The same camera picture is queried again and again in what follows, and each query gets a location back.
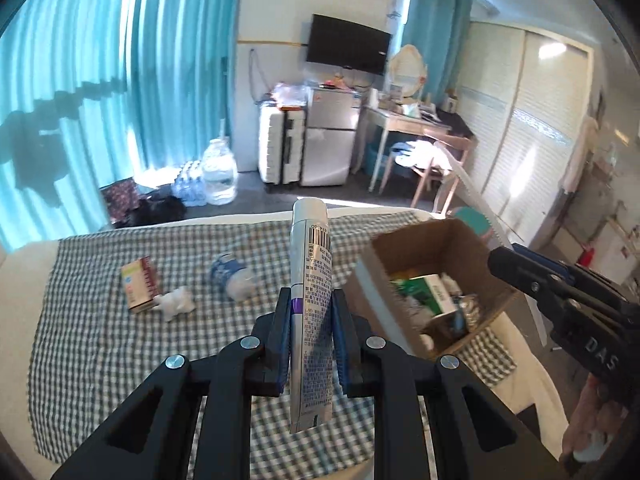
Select white tube with purple band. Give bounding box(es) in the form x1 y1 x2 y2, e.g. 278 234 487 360
289 197 335 435

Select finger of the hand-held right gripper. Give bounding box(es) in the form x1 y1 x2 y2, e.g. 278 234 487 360
512 243 625 302
487 245 621 333

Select teal stool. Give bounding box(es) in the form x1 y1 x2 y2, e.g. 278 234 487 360
452 205 496 238

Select green white carton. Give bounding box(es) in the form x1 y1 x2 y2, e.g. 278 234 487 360
392 274 458 318

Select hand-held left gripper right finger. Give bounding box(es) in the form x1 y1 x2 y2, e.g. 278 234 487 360
330 289 563 480

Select white plush toy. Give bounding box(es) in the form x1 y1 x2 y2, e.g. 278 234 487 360
152 286 196 321

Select person's right hand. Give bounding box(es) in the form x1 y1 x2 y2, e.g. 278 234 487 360
561 374 632 462

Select beige maroon medicine box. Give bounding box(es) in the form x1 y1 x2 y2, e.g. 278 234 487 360
120 256 161 315

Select white suitcase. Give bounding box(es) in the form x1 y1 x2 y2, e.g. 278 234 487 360
257 102 307 186

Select white clothes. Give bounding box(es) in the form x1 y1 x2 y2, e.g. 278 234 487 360
392 140 453 168

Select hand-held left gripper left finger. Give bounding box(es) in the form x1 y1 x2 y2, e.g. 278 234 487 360
50 286 293 480

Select oval mirror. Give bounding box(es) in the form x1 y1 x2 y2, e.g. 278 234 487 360
387 44 430 103

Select silver fridge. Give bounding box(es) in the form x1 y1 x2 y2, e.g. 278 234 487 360
299 86 362 188

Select wide teal curtain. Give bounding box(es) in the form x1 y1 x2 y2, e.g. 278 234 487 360
0 0 246 251

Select large clear water jug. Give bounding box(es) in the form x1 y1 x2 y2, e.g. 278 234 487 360
201 137 239 206

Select black wall television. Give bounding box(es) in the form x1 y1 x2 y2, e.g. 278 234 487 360
305 14 393 76

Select small blue white packet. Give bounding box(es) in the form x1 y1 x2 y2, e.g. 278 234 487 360
209 252 257 302

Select cardboard box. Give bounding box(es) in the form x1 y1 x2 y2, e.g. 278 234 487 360
344 217 522 361

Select white wardrobe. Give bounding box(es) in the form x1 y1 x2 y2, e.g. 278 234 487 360
465 20 601 251

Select pack of water bottles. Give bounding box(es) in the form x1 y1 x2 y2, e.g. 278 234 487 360
171 160 208 207

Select patterned gift bag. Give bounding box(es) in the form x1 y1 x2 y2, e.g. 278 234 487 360
99 177 142 228

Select wooden chair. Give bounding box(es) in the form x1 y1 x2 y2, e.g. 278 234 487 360
410 135 478 213

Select silver foil blister pack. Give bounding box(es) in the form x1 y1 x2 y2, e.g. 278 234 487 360
452 294 483 333

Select wooden dressing table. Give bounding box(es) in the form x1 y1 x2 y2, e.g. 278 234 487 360
357 105 473 196

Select narrow teal curtain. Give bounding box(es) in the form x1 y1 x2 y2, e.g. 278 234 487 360
400 0 475 111

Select clear plastic bag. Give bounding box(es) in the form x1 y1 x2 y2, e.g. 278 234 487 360
272 82 312 110

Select black bag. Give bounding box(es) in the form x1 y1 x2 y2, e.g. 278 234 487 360
125 194 188 228

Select checkered cloth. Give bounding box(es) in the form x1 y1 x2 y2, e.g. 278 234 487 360
27 208 518 473

